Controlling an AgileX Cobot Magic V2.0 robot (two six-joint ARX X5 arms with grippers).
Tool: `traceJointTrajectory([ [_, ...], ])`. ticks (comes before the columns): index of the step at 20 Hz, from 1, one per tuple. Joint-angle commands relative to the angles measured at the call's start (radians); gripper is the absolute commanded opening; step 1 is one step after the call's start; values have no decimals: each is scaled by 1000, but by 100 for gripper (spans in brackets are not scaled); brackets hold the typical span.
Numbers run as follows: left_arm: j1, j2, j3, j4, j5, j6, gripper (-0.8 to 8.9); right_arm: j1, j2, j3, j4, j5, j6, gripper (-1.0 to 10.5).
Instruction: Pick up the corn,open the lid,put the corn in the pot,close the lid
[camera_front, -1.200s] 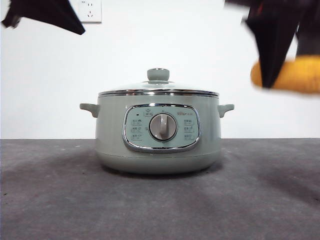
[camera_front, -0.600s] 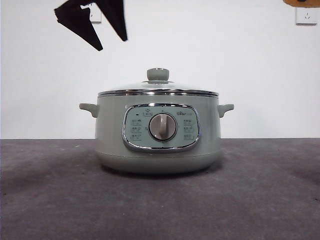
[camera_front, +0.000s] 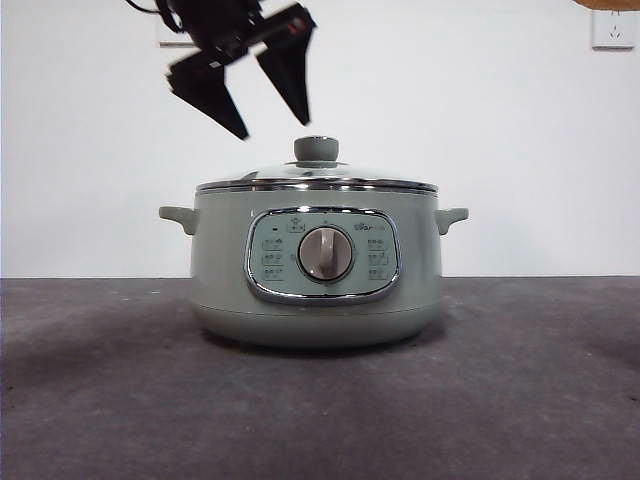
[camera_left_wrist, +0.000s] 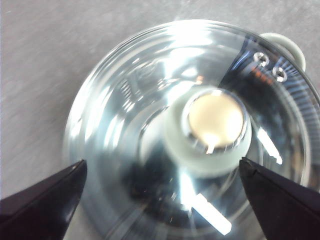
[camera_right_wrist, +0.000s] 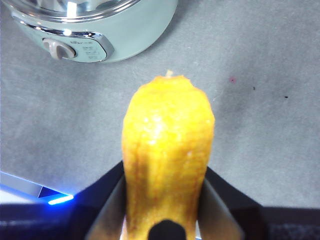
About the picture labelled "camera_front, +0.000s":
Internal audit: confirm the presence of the glass lid with green knob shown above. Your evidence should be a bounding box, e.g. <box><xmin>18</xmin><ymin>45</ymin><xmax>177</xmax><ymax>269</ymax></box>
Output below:
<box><xmin>195</xmin><ymin>134</ymin><xmax>441</xmax><ymax>195</ymax></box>

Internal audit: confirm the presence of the yellow corn cob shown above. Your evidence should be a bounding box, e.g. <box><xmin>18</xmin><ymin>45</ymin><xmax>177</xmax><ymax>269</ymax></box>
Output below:
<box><xmin>571</xmin><ymin>0</ymin><xmax>640</xmax><ymax>10</ymax></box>

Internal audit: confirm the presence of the sage green electric cooking pot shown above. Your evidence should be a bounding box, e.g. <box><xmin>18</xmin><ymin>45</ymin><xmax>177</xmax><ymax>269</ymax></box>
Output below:
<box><xmin>157</xmin><ymin>189</ymin><xmax>471</xmax><ymax>351</ymax></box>

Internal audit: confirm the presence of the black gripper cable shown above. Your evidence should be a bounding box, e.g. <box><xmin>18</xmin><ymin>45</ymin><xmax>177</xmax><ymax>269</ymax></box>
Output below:
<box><xmin>123</xmin><ymin>0</ymin><xmax>182</xmax><ymax>35</ymax></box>

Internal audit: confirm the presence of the white wall socket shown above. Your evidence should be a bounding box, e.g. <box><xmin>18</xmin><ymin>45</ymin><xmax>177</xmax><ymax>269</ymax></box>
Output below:
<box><xmin>159</xmin><ymin>21</ymin><xmax>202</xmax><ymax>49</ymax></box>
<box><xmin>591</xmin><ymin>6</ymin><xmax>638</xmax><ymax>51</ymax></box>

